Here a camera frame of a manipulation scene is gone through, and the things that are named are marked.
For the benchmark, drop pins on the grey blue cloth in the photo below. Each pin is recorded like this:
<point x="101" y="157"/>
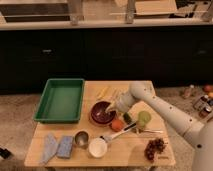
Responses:
<point x="50" y="148"/>

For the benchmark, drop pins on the blue sponge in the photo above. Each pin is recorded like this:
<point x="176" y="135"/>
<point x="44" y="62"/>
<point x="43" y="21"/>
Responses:
<point x="65" y="147"/>

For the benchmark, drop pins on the dark cabinet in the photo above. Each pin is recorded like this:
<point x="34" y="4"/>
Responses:
<point x="168" y="56"/>

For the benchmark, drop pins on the green plastic cup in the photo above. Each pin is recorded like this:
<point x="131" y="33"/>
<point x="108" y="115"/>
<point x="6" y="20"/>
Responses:
<point x="143" y="118"/>

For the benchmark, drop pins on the orange tomato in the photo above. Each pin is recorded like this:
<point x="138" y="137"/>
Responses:
<point x="117" y="125"/>

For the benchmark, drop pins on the bunch of dark grapes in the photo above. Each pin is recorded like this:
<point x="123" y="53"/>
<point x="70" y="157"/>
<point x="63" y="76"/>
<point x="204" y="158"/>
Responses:
<point x="154" y="146"/>

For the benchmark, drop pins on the yellow banana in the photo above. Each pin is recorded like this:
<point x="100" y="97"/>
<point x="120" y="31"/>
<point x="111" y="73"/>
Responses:
<point x="102" y="93"/>

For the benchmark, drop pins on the metal spoon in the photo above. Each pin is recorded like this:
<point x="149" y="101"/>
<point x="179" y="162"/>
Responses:
<point x="136" y="130"/>

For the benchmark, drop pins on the small metal cup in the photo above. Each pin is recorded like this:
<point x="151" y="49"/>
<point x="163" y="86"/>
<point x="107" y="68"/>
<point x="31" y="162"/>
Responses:
<point x="81" y="139"/>

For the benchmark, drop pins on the dark red bowl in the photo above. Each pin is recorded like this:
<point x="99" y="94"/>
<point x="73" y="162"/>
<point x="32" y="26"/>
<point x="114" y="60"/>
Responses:
<point x="99" y="114"/>

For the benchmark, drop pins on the orange bowl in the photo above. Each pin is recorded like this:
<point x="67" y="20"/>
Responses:
<point x="100" y="124"/>

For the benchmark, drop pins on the green cucumber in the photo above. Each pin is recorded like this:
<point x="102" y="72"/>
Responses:
<point x="127" y="118"/>

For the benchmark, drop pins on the wooden table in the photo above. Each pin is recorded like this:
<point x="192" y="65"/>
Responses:
<point x="127" y="150"/>

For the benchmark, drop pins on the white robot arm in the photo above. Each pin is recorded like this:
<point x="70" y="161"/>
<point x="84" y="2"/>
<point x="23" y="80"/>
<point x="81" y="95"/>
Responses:
<point x="197" y="134"/>

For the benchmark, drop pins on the green plastic tray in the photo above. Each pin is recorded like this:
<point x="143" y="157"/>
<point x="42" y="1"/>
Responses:
<point x="61" y="101"/>

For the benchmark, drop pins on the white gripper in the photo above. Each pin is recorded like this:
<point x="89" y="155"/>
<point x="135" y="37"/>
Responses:
<point x="123" y="103"/>

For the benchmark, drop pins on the black handled brush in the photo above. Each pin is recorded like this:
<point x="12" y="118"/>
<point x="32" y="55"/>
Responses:
<point x="129" y="126"/>

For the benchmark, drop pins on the white measuring cup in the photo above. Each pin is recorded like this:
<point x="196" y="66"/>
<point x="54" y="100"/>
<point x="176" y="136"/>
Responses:
<point x="98" y="146"/>

